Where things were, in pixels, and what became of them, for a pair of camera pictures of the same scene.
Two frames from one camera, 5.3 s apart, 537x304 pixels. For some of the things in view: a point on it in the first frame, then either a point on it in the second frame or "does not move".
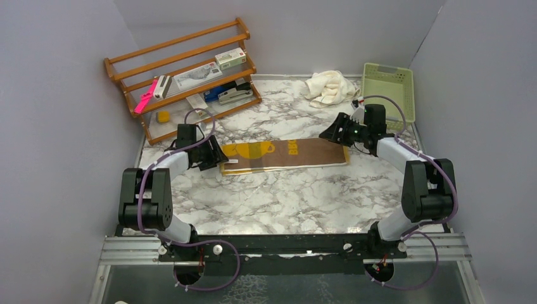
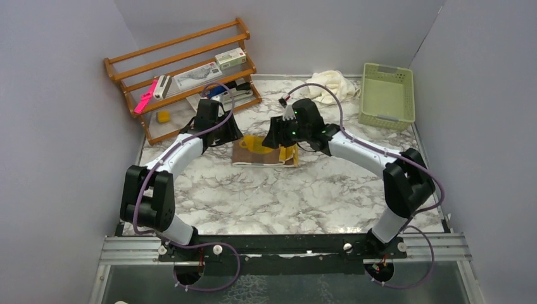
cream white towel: x=328 y=88 does not move
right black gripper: x=333 y=133 -> x=277 y=135
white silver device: x=162 y=87 does not move
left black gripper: x=216 y=154 -> x=232 y=132
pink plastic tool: x=145 y=98 does not move
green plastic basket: x=395 y=83 does not move
